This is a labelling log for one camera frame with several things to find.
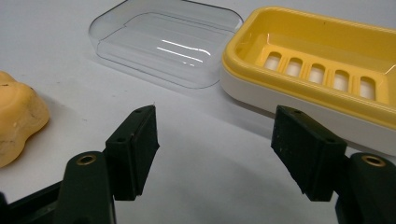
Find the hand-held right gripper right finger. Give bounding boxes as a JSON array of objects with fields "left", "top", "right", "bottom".
[{"left": 270, "top": 105, "right": 396, "bottom": 224}]

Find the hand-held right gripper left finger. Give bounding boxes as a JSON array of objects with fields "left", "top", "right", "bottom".
[{"left": 53, "top": 105, "right": 161, "bottom": 224}]

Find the yellow and white soap dish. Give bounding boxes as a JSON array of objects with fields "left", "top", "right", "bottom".
[{"left": 219, "top": 6, "right": 396, "bottom": 157}]

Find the clear plastic soap dish lid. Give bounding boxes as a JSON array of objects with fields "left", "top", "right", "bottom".
[{"left": 88, "top": 0, "right": 244, "bottom": 90}]

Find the yellow soap bar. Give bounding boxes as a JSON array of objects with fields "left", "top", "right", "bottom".
[{"left": 0, "top": 70, "right": 50, "bottom": 169}]

